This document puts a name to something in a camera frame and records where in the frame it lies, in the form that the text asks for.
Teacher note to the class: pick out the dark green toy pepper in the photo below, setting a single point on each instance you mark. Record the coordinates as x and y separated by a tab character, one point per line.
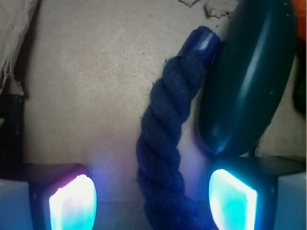
248	76

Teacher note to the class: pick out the orange toy carrot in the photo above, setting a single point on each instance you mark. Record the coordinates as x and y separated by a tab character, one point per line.
301	11

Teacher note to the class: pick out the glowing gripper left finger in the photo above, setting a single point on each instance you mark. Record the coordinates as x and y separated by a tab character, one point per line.
47	197

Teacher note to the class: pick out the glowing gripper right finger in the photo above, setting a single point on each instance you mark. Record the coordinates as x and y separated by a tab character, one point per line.
259	193

